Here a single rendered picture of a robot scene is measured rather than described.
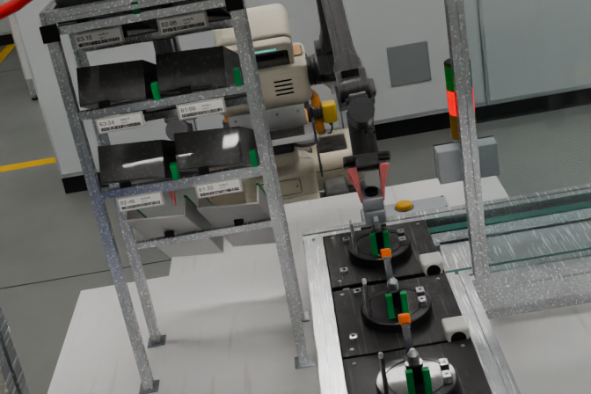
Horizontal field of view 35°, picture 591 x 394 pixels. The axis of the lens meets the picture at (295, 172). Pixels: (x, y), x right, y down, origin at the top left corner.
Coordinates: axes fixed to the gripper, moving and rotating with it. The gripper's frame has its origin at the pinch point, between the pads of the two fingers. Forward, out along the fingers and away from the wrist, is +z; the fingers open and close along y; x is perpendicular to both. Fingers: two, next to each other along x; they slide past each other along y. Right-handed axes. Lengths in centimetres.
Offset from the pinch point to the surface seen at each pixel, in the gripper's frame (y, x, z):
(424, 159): 42, 282, -65
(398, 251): 4.0, 2.6, 12.1
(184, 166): -35.9, -24.9, -6.9
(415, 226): 9.5, 15.4, 5.4
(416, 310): 4.3, -16.8, 26.0
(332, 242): -9.9, 14.6, 6.4
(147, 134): -103, 293, -103
